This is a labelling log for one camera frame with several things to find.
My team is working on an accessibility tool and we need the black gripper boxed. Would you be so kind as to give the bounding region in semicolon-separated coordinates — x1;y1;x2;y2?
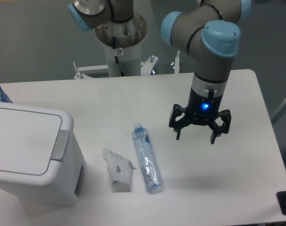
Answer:
169;87;231;145

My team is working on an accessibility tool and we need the white push-lid trash can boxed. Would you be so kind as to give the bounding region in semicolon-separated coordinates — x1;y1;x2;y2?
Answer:
0;102;86;205

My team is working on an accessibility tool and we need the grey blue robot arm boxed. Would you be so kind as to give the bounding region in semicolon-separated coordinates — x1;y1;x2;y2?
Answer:
68;0;251;142

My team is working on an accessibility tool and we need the clear crushed plastic bottle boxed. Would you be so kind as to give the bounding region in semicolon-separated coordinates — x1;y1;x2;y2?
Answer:
131;123;163;194

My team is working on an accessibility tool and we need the crumpled white paper carton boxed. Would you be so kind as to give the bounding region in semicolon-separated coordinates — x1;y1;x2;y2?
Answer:
102;148;137;192

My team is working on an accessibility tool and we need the white pedestal base frame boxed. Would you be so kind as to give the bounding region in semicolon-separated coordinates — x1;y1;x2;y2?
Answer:
73;50;182;80

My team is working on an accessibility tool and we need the black pedestal cable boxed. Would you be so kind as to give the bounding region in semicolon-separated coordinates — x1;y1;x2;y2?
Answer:
112;36;125;77

